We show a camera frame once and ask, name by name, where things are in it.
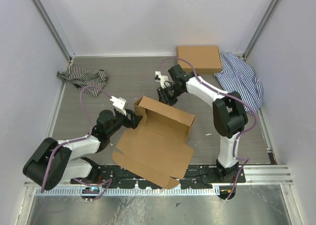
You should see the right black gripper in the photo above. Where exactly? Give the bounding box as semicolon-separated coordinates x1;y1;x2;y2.
157;85;184;113

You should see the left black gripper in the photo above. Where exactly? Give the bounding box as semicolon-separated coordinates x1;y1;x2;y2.
107;108;143;136

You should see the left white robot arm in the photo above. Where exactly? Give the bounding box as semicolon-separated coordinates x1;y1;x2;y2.
22;109;143;190

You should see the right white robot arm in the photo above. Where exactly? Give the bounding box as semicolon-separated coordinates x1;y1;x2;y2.
155;64;248;183

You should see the folded brown cardboard box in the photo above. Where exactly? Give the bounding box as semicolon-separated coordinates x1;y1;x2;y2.
177;45;222;74

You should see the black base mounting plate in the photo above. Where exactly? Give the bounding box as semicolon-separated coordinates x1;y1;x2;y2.
82;164;236;189

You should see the black white striped cloth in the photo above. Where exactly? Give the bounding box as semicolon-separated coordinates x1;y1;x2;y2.
56;63;109;97

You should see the blue white striped cloth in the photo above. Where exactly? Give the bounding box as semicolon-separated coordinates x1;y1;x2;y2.
214;52;263;114

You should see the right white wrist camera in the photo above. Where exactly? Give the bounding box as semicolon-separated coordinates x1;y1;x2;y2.
155;71;168;89

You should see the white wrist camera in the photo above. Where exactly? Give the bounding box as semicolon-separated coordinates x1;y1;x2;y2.
110;96;128;116
155;71;168;89

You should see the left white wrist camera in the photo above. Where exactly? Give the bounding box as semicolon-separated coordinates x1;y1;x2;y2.
110;96;128;116

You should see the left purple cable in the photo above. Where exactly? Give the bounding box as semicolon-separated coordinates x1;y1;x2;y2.
40;86;113;193

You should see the grey slotted cable duct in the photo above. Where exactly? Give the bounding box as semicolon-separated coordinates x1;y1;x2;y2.
35;186;220;196

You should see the aluminium rail front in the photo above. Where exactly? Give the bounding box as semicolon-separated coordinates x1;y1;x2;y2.
24;165;294;187

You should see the right aluminium frame post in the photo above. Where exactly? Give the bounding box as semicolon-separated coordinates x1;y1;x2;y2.
242;0;281;60

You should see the aluminium frame post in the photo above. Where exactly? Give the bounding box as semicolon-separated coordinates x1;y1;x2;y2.
242;0;281;60
31;0;75;61

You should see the left aluminium frame post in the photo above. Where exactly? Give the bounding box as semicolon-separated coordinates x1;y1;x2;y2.
31;0;75;61

